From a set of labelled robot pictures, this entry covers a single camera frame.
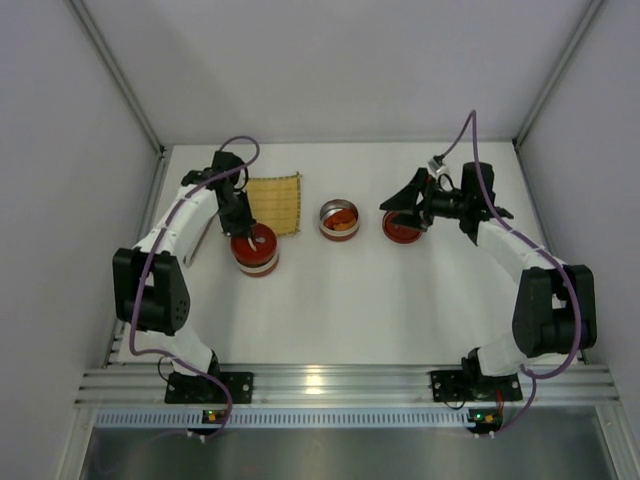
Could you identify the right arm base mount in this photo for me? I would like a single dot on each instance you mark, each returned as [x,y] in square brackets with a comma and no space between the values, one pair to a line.
[456,386]

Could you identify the long red sausage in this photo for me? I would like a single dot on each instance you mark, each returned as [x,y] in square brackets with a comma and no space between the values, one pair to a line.
[330,222]

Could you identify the red lid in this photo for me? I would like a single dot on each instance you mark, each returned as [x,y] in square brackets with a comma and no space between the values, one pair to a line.
[258,248]
[398,233]

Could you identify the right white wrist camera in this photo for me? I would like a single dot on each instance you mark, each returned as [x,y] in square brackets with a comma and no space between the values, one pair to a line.
[437,166]

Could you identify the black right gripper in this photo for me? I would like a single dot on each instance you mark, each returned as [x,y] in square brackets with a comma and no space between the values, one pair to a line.
[423,201]

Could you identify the steel tongs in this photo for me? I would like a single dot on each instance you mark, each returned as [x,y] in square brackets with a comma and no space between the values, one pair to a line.
[197,247]

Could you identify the right aluminium corner post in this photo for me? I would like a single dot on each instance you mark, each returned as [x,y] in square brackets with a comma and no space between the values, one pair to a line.
[559,68]

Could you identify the bamboo serving mat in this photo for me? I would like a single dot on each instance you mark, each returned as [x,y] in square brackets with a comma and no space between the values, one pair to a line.
[276,202]

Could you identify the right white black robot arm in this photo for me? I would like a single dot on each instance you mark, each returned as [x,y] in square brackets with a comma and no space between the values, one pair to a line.
[555,307]

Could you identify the left aluminium corner post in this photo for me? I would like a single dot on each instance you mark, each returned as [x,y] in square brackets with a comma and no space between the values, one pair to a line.
[90,28]

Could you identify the aluminium corner post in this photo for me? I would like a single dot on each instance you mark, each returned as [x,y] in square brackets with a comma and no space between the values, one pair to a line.
[559,68]
[90,28]

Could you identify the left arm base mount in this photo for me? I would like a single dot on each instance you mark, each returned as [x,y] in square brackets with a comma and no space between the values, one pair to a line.
[192,390]

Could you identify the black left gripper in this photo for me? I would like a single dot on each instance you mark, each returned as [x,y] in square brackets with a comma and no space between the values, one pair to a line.
[240,223]

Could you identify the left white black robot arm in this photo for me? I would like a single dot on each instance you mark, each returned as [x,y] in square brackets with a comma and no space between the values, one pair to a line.
[150,290]

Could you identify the steel bowl red base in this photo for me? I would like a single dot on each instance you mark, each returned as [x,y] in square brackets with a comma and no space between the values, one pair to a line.
[257,271]
[333,207]

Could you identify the white slotted cable duct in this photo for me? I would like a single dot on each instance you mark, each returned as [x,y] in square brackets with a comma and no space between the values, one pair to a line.
[285,418]

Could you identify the aluminium front frame rail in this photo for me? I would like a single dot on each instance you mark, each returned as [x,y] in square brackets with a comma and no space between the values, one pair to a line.
[139,384]

